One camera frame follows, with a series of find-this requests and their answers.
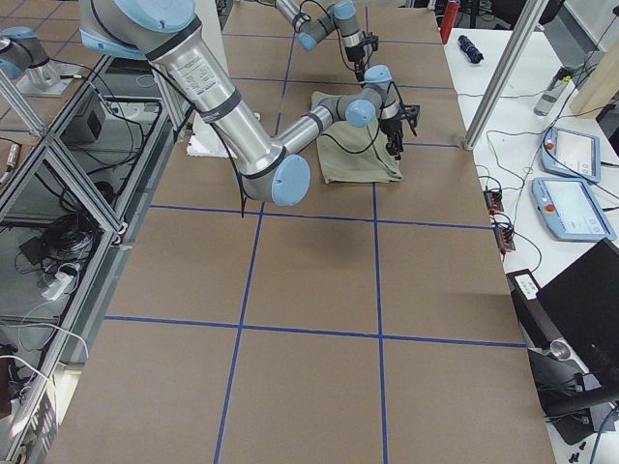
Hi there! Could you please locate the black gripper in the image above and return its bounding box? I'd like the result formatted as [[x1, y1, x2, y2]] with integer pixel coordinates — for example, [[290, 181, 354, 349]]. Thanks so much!
[[344, 44, 366, 81], [379, 116, 403, 160]]

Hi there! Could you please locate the green long-sleeve shirt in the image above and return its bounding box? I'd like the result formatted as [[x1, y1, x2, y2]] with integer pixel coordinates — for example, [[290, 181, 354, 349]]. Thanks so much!
[[316, 121, 403, 184]]

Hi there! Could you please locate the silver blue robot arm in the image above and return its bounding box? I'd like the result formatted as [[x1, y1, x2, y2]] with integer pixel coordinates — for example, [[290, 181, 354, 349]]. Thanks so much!
[[266, 0, 372, 82], [78, 1, 420, 206]]

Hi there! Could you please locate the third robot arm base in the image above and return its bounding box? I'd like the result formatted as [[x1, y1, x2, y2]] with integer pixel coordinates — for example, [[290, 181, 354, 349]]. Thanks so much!
[[1, 26, 69, 98]]

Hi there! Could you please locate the red cylinder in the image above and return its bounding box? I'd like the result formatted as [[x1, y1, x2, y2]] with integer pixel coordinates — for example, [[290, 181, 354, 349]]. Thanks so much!
[[439, 0, 460, 44]]

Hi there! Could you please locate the far blue teach pendant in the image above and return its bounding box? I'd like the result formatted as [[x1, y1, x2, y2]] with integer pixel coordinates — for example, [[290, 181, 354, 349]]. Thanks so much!
[[541, 127, 601, 184]]

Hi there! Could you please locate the blue teach pendant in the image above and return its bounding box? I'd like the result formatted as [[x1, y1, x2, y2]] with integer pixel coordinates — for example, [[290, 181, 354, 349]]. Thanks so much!
[[541, 127, 601, 184], [531, 177, 617, 243]]

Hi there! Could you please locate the clear water bottle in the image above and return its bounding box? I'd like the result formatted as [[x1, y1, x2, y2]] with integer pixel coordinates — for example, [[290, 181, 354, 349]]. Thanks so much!
[[533, 67, 574, 116]]

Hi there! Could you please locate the near blue teach pendant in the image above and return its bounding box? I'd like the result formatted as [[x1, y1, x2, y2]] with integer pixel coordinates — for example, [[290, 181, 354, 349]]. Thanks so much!
[[531, 177, 617, 243]]

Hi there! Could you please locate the black laptop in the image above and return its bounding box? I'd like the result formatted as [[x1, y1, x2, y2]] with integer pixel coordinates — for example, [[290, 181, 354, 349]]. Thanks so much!
[[507, 239, 618, 445]]

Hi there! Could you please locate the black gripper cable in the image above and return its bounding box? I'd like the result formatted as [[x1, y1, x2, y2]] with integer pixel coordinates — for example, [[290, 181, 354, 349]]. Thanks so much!
[[318, 81, 402, 175]]

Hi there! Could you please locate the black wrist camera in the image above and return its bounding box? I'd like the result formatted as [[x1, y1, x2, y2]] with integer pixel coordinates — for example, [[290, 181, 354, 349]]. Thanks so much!
[[400, 104, 421, 136], [361, 31, 379, 52]]

